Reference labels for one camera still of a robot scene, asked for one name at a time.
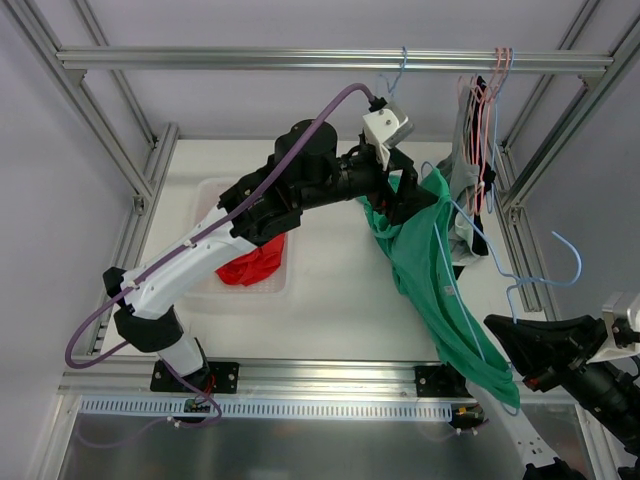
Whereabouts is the green tank top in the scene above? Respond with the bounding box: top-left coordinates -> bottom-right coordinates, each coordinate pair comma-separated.
357,171 -> 520,409

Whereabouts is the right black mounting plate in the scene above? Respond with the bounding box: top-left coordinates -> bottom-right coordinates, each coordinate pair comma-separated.
414,365 -> 453,398

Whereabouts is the white plastic perforated basket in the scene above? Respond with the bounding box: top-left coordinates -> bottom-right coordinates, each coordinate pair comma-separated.
182,177 -> 294,314

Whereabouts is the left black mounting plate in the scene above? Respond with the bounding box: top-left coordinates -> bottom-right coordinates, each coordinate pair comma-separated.
149,360 -> 240,394

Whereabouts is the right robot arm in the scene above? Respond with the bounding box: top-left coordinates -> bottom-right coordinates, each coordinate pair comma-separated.
443,315 -> 639,479

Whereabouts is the black mounting plate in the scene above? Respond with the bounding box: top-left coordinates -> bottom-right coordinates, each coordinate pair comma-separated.
414,365 -> 453,398
149,360 -> 240,394

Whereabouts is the pink wire hanger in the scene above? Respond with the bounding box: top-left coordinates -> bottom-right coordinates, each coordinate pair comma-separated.
460,47 -> 515,216

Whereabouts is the white slotted cable duct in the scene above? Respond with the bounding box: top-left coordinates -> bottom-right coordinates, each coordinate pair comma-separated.
79,395 -> 453,422

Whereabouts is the aluminium frame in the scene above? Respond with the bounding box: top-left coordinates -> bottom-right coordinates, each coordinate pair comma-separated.
0,0 -> 640,416

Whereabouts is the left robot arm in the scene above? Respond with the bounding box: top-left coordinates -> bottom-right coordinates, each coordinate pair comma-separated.
103,120 -> 438,391

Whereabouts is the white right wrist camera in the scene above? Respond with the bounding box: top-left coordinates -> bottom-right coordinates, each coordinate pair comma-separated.
588,292 -> 639,363

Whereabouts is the red tank top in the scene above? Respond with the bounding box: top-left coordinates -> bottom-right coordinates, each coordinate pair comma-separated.
216,234 -> 286,287

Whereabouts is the black garment on hanger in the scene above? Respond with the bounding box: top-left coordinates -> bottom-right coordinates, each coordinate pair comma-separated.
448,76 -> 495,277

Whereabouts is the grey garment on hanger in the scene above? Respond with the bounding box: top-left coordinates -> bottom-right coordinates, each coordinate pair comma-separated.
437,86 -> 488,267

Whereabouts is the light blue wire hanger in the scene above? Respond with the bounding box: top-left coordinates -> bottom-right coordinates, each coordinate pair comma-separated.
374,46 -> 408,100

